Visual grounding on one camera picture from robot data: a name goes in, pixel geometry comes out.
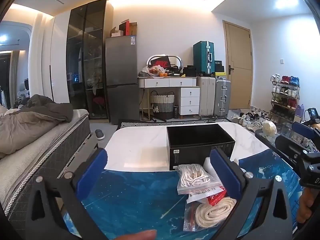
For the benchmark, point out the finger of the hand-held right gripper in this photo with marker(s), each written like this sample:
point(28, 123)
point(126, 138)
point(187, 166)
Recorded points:
point(301, 131)
point(290, 146)

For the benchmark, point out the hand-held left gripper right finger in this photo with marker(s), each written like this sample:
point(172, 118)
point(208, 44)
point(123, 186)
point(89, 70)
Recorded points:
point(225, 175)

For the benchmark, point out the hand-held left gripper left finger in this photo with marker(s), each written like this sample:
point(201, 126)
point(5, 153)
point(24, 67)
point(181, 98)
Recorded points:
point(91, 173)

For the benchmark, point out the white foam piece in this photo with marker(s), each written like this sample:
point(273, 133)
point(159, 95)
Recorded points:
point(208, 165)

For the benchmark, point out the black storage box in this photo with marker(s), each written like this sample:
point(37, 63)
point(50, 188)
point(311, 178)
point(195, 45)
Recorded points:
point(200, 152)

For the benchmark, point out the person's right hand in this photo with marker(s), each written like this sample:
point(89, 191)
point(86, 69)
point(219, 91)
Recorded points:
point(306, 205)

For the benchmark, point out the person's left hand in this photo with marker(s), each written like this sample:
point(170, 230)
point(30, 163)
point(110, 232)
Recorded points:
point(137, 235)

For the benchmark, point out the purple bag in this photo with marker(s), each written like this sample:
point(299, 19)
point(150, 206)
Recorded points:
point(299, 110)

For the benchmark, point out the metal shoe rack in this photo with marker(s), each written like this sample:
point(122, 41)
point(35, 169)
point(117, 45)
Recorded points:
point(285, 97)

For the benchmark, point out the grey slipper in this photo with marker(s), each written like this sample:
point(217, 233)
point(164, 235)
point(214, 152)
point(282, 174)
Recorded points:
point(99, 134)

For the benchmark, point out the pile of shoes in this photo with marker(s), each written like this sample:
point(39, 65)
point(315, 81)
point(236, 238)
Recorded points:
point(250, 118)

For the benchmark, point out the blue printed mat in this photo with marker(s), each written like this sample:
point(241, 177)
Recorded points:
point(137, 200)

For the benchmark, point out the black and white rug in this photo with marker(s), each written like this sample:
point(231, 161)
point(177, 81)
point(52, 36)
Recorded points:
point(140, 123)

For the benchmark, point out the silver suitcase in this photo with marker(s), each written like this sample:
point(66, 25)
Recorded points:
point(222, 97)

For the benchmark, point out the black bottle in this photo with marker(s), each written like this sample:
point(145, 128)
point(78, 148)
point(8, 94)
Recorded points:
point(176, 111)

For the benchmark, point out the grey brown duvet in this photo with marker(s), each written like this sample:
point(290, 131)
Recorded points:
point(30, 120)

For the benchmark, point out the beige suitcase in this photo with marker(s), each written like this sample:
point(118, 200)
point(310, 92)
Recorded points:
point(206, 95)

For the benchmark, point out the white dresser with drawers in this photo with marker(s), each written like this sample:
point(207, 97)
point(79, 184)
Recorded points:
point(190, 100)

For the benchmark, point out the wooden door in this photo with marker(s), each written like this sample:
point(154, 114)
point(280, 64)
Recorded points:
point(238, 62)

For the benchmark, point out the white grey wicker basket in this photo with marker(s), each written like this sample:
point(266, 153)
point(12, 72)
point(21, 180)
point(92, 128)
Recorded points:
point(162, 102)

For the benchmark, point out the yellow and black box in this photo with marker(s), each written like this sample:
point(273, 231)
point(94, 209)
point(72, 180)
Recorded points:
point(220, 75)

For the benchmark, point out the grey refrigerator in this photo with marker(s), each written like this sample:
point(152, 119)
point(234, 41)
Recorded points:
point(122, 80)

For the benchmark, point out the black carton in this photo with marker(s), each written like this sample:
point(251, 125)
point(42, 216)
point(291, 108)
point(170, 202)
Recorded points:
point(219, 66)

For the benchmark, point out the grey office chair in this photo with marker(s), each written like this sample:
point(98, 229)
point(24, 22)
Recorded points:
point(23, 90)

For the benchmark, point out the dark glass cabinet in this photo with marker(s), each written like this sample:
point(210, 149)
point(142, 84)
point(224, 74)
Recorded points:
point(85, 62)

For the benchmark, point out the grey cap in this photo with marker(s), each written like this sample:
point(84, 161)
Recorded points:
point(143, 74)

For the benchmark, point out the teal suitcase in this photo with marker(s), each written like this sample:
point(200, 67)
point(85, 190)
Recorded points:
point(202, 57)

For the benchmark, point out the plastic bag of food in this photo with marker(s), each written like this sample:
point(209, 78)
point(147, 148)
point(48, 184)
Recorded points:
point(153, 70)

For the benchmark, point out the beige curtain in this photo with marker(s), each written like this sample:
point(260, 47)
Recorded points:
point(15, 80)

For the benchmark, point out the red and black bag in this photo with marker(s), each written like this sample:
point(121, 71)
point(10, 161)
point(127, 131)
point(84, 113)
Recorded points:
point(161, 62)

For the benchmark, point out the small cardboard box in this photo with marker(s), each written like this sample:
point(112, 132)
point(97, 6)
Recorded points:
point(117, 33)

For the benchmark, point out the red and black box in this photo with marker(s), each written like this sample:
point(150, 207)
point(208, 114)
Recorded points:
point(124, 27)

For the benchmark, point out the tall cardboard box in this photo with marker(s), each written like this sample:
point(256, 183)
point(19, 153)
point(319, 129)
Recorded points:
point(133, 28)

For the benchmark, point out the white arched mirror frame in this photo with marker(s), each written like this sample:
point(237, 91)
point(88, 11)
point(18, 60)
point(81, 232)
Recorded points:
point(178, 61)

